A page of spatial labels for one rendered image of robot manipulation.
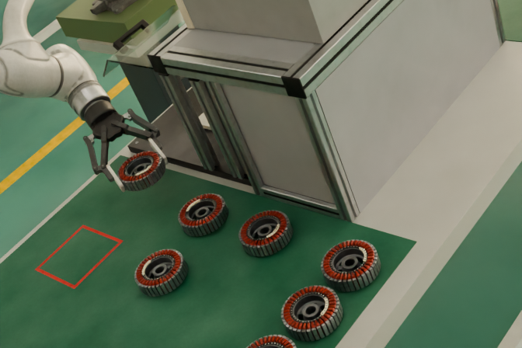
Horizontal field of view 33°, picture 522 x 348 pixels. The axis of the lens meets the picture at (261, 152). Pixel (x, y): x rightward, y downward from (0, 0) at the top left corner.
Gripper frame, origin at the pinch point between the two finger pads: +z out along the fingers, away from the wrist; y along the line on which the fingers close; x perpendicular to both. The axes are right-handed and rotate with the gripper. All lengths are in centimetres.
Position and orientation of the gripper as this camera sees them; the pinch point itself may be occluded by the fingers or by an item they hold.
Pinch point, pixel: (140, 169)
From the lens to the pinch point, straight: 206.0
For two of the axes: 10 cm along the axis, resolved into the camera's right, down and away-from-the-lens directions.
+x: -0.5, -4.7, -8.8
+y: -8.1, 5.3, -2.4
